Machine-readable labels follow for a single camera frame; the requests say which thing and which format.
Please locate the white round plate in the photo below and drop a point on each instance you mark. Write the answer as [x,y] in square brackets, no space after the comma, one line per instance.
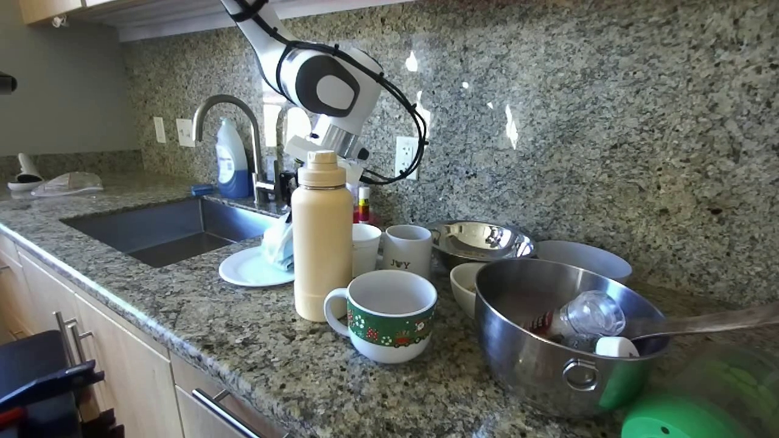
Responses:
[245,273]

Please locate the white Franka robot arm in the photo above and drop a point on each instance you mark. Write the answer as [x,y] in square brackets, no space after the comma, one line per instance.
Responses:
[326,81]

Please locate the small orange bottle white cap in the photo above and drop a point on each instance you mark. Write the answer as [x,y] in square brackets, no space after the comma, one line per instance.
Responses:
[365,207]

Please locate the plain white mug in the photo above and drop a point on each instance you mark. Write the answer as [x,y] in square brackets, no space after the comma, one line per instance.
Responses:
[367,248]
[407,248]

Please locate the cream insulated water bottle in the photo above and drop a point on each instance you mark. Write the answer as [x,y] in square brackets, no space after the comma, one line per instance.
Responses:
[323,245]

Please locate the small shiny steel bowl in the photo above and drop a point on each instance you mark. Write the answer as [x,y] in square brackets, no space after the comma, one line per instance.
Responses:
[484,242]

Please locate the small white bowl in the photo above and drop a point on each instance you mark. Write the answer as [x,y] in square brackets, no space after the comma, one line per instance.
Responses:
[467,287]

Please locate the white mug with green band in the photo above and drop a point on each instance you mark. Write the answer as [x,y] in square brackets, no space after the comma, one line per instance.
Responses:
[391,321]

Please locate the tall curved steel faucet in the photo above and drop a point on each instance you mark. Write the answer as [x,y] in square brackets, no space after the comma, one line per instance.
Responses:
[255,138]

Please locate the white and blue soap bottle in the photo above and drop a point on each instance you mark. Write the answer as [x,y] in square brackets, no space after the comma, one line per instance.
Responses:
[233,161]

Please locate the grey blue bowl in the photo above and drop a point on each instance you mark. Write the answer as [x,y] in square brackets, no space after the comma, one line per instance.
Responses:
[587,259]

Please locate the large steel pot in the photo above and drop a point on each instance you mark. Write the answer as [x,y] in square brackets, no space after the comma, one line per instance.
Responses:
[536,366]

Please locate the clear plastic cup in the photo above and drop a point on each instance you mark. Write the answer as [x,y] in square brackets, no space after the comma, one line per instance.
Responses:
[592,313]

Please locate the stainless steel sink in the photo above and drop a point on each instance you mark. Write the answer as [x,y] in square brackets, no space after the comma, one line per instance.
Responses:
[161,227]

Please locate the white block in pot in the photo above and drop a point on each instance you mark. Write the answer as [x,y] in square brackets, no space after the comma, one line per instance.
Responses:
[618,346]

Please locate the wooden lower cabinet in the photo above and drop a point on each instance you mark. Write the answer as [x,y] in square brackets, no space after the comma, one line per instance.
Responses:
[131,366]

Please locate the wooden cabinet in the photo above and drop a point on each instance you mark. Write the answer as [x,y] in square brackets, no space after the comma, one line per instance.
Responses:
[161,13]
[131,366]

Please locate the wooden upper cabinet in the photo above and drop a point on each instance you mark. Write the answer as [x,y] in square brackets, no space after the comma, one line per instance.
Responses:
[161,13]

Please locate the crumpled clear plastic bag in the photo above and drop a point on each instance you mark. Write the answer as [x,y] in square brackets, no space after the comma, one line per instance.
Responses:
[72,183]

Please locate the green plastic container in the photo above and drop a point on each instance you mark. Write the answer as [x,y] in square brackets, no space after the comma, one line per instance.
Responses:
[698,405]

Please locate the white small countertop object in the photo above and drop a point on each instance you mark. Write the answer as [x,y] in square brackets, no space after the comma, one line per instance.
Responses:
[26,173]

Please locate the black cart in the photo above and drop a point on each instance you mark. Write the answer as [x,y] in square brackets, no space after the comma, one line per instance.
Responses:
[37,378]

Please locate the white wall power outlet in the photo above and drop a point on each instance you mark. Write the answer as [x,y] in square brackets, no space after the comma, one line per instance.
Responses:
[406,160]

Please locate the white wall switch plate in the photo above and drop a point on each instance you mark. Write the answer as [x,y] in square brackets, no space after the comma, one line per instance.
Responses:
[187,133]
[159,131]

